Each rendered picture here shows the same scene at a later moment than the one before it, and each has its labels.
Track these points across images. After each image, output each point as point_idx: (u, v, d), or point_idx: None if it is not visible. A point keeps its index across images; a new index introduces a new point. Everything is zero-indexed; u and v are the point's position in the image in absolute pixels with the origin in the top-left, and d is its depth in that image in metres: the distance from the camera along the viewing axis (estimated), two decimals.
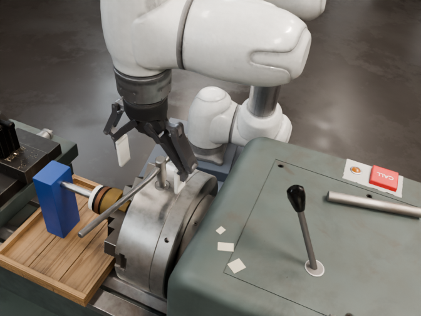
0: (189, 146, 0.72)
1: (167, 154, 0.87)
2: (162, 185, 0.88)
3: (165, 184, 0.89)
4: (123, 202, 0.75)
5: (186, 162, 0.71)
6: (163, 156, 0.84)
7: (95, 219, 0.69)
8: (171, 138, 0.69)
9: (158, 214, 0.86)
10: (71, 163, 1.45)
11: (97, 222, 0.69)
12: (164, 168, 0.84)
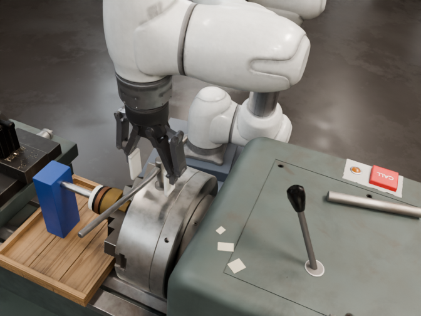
0: (183, 152, 0.74)
1: None
2: (162, 185, 0.88)
3: None
4: (123, 202, 0.75)
5: (178, 167, 0.74)
6: None
7: (95, 219, 0.69)
8: (170, 145, 0.71)
9: (158, 214, 0.86)
10: (71, 163, 1.45)
11: (97, 222, 0.69)
12: (164, 168, 0.84)
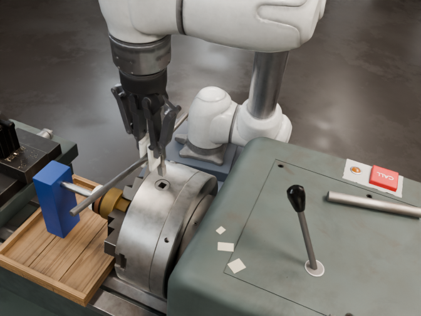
0: (173, 126, 0.70)
1: None
2: (161, 165, 0.83)
3: (164, 163, 0.84)
4: (118, 180, 0.70)
5: (164, 140, 0.70)
6: None
7: (89, 197, 0.65)
8: (165, 118, 0.66)
9: (158, 214, 0.86)
10: (71, 163, 1.45)
11: (90, 200, 0.64)
12: None
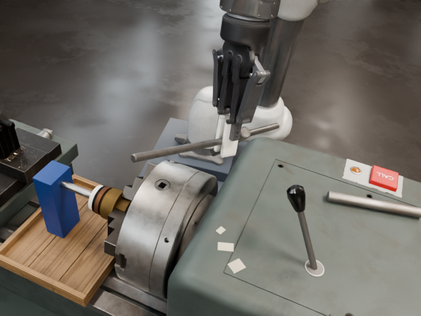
0: (257, 100, 0.64)
1: (252, 129, 0.75)
2: None
3: None
4: (188, 150, 0.63)
5: (242, 111, 0.64)
6: (249, 131, 0.72)
7: (156, 152, 0.58)
8: (250, 79, 0.61)
9: (158, 214, 0.86)
10: (71, 163, 1.45)
11: (155, 156, 0.58)
12: (240, 142, 0.73)
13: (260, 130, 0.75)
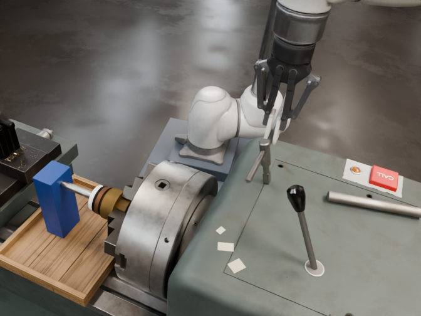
0: (257, 88, 0.80)
1: (262, 159, 0.82)
2: (265, 168, 0.89)
3: (262, 168, 0.88)
4: (280, 105, 0.91)
5: None
6: (262, 143, 0.82)
7: None
8: (264, 68, 0.79)
9: (158, 214, 0.86)
10: (71, 163, 1.45)
11: None
12: (260, 147, 0.85)
13: (256, 162, 0.81)
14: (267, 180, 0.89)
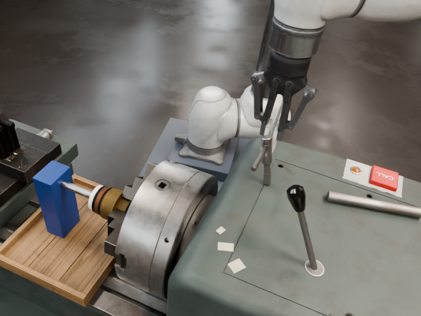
0: (254, 98, 0.82)
1: (265, 153, 0.82)
2: (265, 168, 0.89)
3: (264, 168, 0.88)
4: (278, 111, 0.95)
5: None
6: (265, 138, 0.84)
7: None
8: (261, 79, 0.81)
9: (158, 214, 0.86)
10: (71, 163, 1.45)
11: None
12: (262, 145, 0.86)
13: (260, 153, 0.81)
14: (267, 180, 0.89)
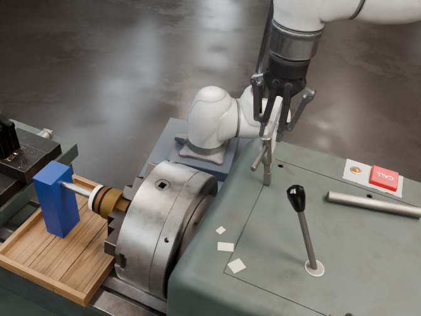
0: (253, 100, 0.82)
1: (264, 153, 0.82)
2: (265, 168, 0.89)
3: (264, 168, 0.88)
4: (278, 110, 0.95)
5: None
6: (264, 138, 0.84)
7: None
8: (260, 81, 0.81)
9: (158, 214, 0.86)
10: (71, 163, 1.45)
11: None
12: (261, 145, 0.86)
13: (259, 153, 0.81)
14: (267, 180, 0.89)
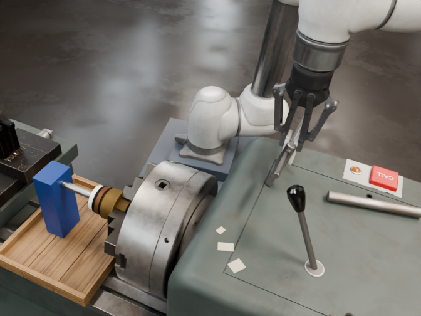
0: (274, 110, 0.82)
1: (286, 160, 0.81)
2: (274, 170, 0.88)
3: (272, 170, 0.88)
4: (302, 117, 0.93)
5: None
6: (291, 146, 0.82)
7: None
8: (282, 91, 0.81)
9: (158, 214, 0.86)
10: (71, 163, 1.45)
11: None
12: (283, 149, 0.85)
13: (283, 160, 0.80)
14: (270, 182, 0.88)
